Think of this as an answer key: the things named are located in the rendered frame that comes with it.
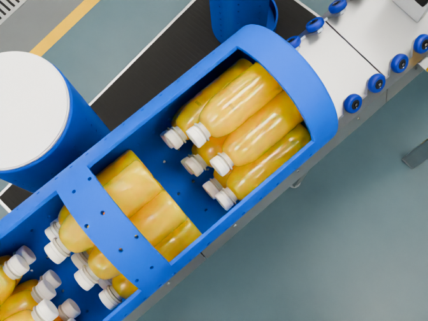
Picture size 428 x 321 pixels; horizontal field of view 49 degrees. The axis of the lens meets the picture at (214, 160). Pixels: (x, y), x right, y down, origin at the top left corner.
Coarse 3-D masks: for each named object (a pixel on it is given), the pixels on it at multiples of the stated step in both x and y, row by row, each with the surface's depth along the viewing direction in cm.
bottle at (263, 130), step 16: (288, 96) 86; (272, 112) 85; (288, 112) 85; (240, 128) 85; (256, 128) 84; (272, 128) 85; (288, 128) 86; (224, 144) 86; (240, 144) 84; (256, 144) 84; (272, 144) 86; (224, 160) 85; (240, 160) 85
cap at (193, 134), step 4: (192, 128) 83; (196, 128) 82; (188, 132) 82; (192, 132) 82; (196, 132) 82; (200, 132) 82; (188, 136) 85; (192, 136) 82; (196, 136) 82; (200, 136) 82; (192, 140) 84; (196, 140) 82; (200, 140) 82; (204, 140) 83; (196, 144) 84; (200, 144) 83
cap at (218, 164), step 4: (216, 156) 86; (212, 160) 85; (216, 160) 85; (220, 160) 85; (212, 164) 87; (216, 164) 85; (220, 164) 85; (224, 164) 85; (216, 168) 86; (220, 168) 85; (224, 168) 85; (228, 168) 86; (220, 172) 85; (224, 172) 85
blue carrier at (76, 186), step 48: (240, 48) 83; (288, 48) 80; (192, 96) 100; (96, 144) 85; (144, 144) 99; (192, 144) 104; (48, 192) 79; (96, 192) 76; (192, 192) 103; (0, 240) 91; (48, 240) 98; (96, 240) 74; (144, 240) 75; (96, 288) 98; (144, 288) 80
